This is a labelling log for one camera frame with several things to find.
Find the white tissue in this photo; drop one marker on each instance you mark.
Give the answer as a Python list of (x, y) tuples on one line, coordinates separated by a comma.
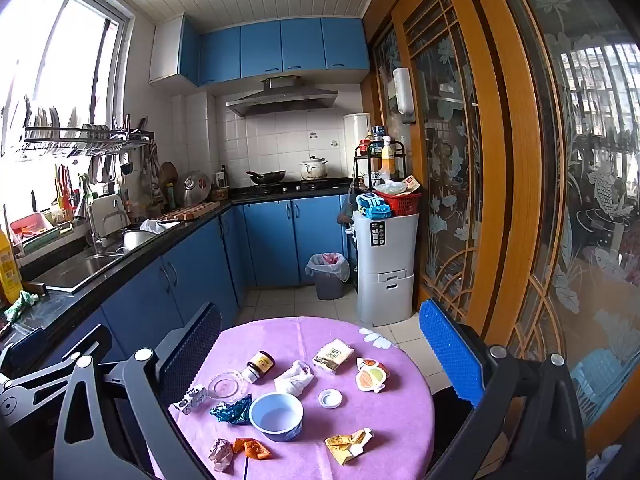
[(295, 380)]

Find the clear glass ashtray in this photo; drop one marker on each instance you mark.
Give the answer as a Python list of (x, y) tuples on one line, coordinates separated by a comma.
[(227, 386)]

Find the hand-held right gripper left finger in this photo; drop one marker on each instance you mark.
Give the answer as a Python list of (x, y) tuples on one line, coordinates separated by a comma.
[(190, 350)]

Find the yellow paper wrapper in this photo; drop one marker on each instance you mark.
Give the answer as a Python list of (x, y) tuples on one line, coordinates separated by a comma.
[(345, 447)]

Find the small white lid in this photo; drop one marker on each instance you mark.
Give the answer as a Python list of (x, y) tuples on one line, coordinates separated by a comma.
[(330, 398)]

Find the blue wall cabinets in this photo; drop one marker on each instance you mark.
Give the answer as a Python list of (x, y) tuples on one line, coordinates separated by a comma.
[(300, 52)]

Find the small white printed carton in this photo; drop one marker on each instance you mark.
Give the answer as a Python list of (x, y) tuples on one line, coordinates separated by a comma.
[(192, 399)]

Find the hanging mesh bag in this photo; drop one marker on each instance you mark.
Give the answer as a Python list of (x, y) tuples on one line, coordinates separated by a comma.
[(345, 210)]

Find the steel sink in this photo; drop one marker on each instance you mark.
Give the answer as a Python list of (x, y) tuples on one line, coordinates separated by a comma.
[(80, 272)]

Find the steel range hood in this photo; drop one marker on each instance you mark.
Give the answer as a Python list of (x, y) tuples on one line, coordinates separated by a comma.
[(280, 100)]

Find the blue packet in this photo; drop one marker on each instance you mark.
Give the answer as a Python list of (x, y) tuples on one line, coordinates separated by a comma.
[(372, 205)]

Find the red plastic basket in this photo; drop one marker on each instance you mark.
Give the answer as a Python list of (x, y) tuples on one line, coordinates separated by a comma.
[(400, 205)]

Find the silver foil wrapper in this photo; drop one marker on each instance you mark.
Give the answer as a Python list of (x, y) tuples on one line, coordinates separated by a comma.
[(221, 455)]

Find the row of hanging kitchen utensils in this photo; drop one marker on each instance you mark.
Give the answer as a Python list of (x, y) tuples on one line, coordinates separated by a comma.
[(105, 167)]

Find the beige snack packet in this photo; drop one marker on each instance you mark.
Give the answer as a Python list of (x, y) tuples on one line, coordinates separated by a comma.
[(332, 355)]

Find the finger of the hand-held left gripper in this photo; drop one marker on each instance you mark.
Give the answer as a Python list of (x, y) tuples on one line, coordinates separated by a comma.
[(30, 346), (20, 395)]

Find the yellow spray bottle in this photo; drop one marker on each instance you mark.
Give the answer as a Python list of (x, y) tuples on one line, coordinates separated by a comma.
[(388, 160)]

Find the metal dish rack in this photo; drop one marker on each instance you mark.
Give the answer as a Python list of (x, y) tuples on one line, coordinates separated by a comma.
[(90, 135)]

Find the orange wrapper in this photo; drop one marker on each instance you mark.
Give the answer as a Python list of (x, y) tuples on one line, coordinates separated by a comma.
[(252, 449)]

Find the wooden cutting board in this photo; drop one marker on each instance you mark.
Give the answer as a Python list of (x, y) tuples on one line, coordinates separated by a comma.
[(192, 210)]

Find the blue base cabinets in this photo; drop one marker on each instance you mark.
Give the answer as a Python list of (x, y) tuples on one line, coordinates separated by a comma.
[(280, 240)]

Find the white wall dispenser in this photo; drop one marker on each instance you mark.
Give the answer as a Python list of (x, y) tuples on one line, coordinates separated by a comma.
[(404, 92)]

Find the black metal rack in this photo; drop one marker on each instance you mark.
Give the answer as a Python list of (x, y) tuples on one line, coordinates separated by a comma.
[(356, 165)]

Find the plastic food packet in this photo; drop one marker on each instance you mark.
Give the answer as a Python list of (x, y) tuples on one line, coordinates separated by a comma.
[(400, 186)]

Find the round wooden board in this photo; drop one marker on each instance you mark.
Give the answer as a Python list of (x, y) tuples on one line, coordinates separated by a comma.
[(170, 175)]

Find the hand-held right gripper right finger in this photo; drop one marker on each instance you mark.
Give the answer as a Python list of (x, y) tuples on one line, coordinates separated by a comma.
[(450, 355)]

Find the black gas stove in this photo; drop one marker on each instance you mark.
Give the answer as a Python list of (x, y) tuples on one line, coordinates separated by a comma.
[(295, 186)]

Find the wooden glass sliding door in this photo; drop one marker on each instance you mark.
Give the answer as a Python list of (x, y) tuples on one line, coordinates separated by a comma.
[(492, 160), (530, 160)]

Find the steel faucet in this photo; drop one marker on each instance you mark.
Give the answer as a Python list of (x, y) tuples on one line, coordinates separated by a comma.
[(95, 230)]

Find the steel bowl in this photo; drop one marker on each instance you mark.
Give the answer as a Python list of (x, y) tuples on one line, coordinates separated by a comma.
[(135, 240)]

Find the black wok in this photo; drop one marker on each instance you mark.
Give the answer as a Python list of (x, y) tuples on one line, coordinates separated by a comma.
[(267, 176)]

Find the pink plastic basket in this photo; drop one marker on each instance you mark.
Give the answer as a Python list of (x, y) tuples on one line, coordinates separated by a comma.
[(30, 225)]

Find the white plastic bag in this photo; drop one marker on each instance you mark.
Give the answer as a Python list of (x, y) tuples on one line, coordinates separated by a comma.
[(155, 226)]

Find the window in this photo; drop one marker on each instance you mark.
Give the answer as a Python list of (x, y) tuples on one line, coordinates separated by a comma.
[(65, 60)]

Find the white cutting board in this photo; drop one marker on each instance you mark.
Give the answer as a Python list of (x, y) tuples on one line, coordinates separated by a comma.
[(107, 210)]

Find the green cloth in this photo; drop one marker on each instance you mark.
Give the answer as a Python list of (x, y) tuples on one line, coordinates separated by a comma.
[(20, 305)]

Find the blue and white bowl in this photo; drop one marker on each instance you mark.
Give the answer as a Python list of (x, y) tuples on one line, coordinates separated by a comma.
[(276, 417)]

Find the grey white storage cabinet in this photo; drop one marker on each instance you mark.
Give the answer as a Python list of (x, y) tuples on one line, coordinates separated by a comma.
[(387, 260)]

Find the grey bin with plastic liner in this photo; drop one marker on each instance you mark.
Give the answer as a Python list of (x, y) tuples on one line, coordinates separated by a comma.
[(327, 282)]

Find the colourful fruit print packet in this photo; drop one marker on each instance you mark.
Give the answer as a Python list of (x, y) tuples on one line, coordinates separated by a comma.
[(371, 376)]

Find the teal foil wrapper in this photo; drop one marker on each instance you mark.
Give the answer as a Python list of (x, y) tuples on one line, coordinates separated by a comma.
[(230, 410)]

